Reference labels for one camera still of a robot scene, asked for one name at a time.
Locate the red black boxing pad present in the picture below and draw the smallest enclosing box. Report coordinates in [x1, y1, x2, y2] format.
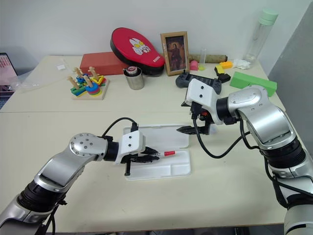
[110, 27, 166, 77]

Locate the white plastic tray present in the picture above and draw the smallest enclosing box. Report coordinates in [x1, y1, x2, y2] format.
[123, 124, 192, 182]

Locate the green foam block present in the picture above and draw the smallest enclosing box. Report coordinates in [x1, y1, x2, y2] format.
[229, 71, 278, 97]

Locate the grey black game controller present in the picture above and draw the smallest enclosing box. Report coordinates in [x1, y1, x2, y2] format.
[175, 72, 224, 95]

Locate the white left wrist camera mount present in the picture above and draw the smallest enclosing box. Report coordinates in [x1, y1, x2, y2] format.
[113, 131, 147, 165]

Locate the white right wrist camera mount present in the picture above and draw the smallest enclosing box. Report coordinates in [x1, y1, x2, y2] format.
[184, 78, 226, 124]

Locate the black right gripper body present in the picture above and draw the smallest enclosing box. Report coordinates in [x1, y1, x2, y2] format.
[180, 99, 212, 136]

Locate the crumpled white tissue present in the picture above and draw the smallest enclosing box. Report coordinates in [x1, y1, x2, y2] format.
[230, 58, 251, 70]

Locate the brown rolled cylinder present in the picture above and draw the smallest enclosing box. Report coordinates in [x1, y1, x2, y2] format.
[188, 53, 228, 64]

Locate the clear bottle green lid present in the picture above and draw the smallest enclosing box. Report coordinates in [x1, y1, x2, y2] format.
[244, 8, 279, 63]

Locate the wooden colourful stacking toy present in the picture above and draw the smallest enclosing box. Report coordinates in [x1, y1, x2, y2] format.
[67, 66, 111, 101]

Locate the yellow black toy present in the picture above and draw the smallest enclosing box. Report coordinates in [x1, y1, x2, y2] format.
[213, 65, 232, 83]

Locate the steel cup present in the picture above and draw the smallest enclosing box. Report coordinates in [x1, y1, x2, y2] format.
[123, 67, 145, 90]

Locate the wooden framed portrait picture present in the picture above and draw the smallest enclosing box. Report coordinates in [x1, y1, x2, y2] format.
[160, 31, 191, 77]

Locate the small clear plastic bottle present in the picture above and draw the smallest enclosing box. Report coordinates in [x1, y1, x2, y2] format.
[200, 47, 209, 66]

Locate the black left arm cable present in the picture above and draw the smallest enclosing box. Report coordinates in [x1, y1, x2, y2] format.
[101, 117, 140, 138]

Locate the clear plastic bag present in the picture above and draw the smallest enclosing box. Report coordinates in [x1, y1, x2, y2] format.
[9, 57, 75, 94]

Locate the red capped marker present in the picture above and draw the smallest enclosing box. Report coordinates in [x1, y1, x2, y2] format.
[156, 150, 182, 158]

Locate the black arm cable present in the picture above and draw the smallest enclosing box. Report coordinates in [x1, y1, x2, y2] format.
[190, 117, 256, 159]
[101, 117, 140, 138]

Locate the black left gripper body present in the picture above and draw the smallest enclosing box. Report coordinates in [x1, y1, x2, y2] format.
[121, 146, 150, 177]

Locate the red rectangular block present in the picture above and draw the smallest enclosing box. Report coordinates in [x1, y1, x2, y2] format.
[79, 51, 126, 76]

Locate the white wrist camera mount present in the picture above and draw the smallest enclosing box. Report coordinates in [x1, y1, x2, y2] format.
[184, 78, 226, 124]
[113, 131, 147, 165]

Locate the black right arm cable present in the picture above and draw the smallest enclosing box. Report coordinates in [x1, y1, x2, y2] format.
[190, 117, 256, 159]

